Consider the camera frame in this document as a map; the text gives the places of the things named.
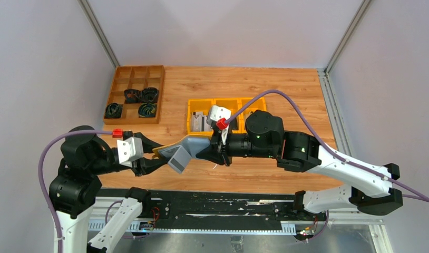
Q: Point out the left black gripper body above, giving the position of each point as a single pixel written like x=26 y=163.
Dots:
x=137 y=165

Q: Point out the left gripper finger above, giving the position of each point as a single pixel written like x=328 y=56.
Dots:
x=144 y=144
x=148 y=166

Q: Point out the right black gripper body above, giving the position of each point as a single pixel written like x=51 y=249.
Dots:
x=217 y=140

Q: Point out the yellow leather card holder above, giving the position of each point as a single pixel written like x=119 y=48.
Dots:
x=180 y=154

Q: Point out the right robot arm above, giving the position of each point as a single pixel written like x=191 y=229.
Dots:
x=366 y=187

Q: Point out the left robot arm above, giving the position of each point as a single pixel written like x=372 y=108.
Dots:
x=72 y=194

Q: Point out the silver cards in bin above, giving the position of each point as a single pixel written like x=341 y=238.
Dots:
x=199 y=122

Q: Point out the black cards in bin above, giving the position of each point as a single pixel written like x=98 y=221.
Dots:
x=234 y=124

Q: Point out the tan cards in bin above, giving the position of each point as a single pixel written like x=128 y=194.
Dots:
x=247 y=114

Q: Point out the black coiled band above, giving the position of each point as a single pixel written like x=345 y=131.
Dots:
x=132 y=96
x=147 y=110
x=149 y=95
x=113 y=111

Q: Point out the middle yellow bin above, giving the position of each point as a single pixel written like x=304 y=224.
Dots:
x=232 y=105

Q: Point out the yellow bin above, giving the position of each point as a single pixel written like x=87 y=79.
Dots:
x=203 y=105
x=259 y=104
x=232 y=105

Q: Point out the left yellow bin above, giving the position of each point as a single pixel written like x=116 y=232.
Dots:
x=203 y=105

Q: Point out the right yellow bin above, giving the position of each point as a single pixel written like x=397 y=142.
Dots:
x=259 y=104

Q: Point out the wooden compartment tray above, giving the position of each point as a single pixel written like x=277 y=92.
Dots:
x=135 y=77

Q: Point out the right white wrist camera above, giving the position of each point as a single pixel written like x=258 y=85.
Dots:
x=216 y=118

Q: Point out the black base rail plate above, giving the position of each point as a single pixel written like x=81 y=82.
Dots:
x=189 y=210

